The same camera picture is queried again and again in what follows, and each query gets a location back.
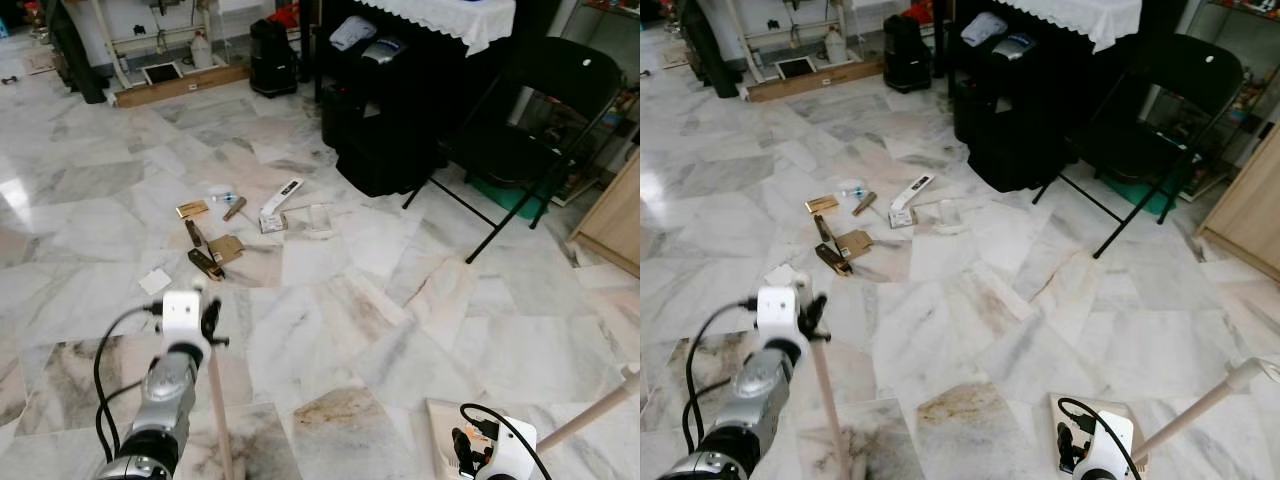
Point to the beige broom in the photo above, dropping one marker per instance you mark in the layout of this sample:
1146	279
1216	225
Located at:
828	410
218	410

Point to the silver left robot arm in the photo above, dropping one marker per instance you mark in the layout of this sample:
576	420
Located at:
760	395
168	395

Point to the green floor mat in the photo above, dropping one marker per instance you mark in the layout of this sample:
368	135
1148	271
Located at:
505	197
1140	195

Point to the white paper square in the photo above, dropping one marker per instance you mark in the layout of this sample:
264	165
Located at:
155	281
782	275

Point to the dark brown box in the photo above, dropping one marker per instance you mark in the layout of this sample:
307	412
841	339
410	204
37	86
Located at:
205	264
832	259

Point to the brown cardboard piece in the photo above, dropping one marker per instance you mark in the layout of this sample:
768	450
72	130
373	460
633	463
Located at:
857	244
227	249

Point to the dark brown stick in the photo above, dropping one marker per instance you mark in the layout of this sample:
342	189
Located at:
824	229
195	234

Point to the small gold box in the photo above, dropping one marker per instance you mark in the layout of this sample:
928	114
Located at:
822	204
192	209

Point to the brown stick wrapper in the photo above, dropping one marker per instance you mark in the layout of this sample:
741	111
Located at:
234	208
864	203

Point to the small white card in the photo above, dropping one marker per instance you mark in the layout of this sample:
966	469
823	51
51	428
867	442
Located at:
272	223
901	218

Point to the white plastic packet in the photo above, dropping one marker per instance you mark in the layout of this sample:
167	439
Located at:
222	194
851	189

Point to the long white box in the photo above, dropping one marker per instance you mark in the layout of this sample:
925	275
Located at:
913	191
283	196

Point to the clear plastic cup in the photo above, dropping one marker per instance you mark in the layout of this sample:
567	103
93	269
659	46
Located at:
320	222
950	217

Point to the light wooden cabinet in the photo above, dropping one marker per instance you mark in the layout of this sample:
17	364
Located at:
615	220
1250	205

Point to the long wooden board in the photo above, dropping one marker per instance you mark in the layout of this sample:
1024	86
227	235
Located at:
180	88
815	83

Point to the black round basket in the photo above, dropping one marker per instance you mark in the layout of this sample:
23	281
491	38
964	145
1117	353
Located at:
1015	160
385	165

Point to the white framed tablet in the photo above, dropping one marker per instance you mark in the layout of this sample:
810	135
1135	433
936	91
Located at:
162	74
795	69

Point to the black shelf cabinet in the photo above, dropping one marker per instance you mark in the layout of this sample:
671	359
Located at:
975	90
345	90

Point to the black tall bin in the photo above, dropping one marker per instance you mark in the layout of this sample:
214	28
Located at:
272	60
906	55

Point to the white plastic bottle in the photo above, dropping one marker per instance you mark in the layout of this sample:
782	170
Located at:
835	47
202	52

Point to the white sewing machine table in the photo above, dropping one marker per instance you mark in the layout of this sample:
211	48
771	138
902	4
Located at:
150	42
785	37

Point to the glass display shelf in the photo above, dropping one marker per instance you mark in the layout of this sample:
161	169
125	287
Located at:
1255	90
610	110

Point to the grey white folded item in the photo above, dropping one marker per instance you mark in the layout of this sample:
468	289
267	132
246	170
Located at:
1015	47
383	52

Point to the light blue folded cloth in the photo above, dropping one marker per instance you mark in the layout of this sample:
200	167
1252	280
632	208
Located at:
983	29
352	33

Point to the black folding chair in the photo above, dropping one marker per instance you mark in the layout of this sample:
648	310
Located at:
1185	75
560	80

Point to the white lace cloth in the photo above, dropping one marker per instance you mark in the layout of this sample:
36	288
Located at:
1075	18
450	20

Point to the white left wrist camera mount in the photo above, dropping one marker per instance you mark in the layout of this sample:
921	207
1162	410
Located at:
183	315
778	310

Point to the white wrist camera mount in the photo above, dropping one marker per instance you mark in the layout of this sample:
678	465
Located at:
1112	450
183	315
515	455
778	310

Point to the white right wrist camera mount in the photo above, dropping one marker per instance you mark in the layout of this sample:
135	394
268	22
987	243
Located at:
1112	450
515	455

